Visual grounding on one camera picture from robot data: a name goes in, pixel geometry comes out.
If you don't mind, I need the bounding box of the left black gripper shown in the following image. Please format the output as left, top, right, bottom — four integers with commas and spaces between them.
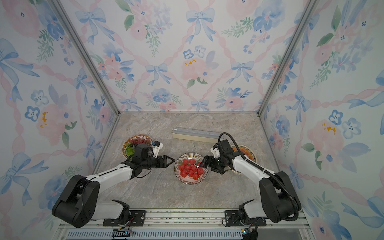
142, 154, 175, 170

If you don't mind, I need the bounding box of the plate of red strawberries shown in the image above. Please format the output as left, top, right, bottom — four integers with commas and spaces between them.
173, 152, 209, 185

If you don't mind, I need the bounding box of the cream plastic wrap dispenser box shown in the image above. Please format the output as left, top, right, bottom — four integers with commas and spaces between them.
172, 128, 220, 144

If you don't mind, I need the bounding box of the yellow plate with food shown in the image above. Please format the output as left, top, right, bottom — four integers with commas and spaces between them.
231, 145, 257, 163

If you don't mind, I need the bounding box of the plate of grapes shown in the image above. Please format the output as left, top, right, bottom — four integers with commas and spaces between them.
122, 135, 153, 159

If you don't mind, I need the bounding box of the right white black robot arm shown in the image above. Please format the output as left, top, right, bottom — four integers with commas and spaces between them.
200, 132, 302, 226

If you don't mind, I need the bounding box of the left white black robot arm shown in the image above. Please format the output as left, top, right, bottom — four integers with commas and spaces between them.
52, 141, 175, 228

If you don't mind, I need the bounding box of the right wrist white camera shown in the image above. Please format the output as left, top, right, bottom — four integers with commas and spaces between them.
210, 145, 221, 159

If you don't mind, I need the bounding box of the wrist white camera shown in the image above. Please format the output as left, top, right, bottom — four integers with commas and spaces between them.
210, 145, 221, 159
152, 141, 163, 158

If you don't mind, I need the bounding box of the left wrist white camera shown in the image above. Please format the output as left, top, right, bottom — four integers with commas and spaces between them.
152, 141, 163, 158

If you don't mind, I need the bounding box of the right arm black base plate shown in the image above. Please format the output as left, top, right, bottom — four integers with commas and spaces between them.
222, 210, 267, 228

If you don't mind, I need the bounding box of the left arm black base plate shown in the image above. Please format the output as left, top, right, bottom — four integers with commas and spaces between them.
103, 210, 147, 227

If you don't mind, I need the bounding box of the aluminium front rail frame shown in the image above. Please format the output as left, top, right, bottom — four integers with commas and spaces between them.
53, 209, 315, 240

